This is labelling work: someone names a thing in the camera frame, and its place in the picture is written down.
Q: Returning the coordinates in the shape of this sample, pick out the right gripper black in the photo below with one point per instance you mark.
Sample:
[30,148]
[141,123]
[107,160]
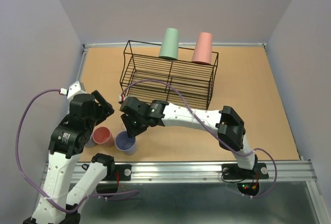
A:
[132,131]

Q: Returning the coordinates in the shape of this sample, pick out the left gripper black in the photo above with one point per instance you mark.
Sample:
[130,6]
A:
[107,108]

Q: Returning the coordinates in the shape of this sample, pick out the purple plastic cup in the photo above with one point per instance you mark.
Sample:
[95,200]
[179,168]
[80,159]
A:
[91,143]
[126,144]

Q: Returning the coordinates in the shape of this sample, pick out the red plastic cup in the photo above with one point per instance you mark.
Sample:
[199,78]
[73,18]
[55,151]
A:
[102,136]

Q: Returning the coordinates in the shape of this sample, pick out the black wire dish rack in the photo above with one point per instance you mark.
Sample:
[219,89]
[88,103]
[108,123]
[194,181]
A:
[148,77]

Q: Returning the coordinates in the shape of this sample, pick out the green plastic cup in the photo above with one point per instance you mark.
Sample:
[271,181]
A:
[169,46]

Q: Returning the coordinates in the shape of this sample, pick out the pink plastic cup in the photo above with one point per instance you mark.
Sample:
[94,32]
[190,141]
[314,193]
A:
[203,49]

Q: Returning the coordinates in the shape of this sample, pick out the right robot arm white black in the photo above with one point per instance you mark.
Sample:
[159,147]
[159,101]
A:
[225,125]

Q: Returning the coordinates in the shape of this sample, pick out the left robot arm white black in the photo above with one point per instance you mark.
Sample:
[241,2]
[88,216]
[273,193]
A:
[58,203]

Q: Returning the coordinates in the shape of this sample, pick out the clear glass cup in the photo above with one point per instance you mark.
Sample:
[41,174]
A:
[123,127]

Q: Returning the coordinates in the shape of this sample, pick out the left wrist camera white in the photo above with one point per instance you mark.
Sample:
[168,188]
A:
[76,88]

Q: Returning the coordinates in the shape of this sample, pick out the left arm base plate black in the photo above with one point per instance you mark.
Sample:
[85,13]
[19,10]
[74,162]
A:
[121,173]

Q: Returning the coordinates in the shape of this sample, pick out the aluminium front rail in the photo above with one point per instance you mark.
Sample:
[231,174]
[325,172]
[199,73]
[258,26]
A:
[211,172]

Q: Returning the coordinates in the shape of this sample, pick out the aluminium back rail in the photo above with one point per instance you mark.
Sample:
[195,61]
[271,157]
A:
[181,44]

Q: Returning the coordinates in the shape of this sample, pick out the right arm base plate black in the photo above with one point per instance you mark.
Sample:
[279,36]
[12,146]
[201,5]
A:
[231,171]

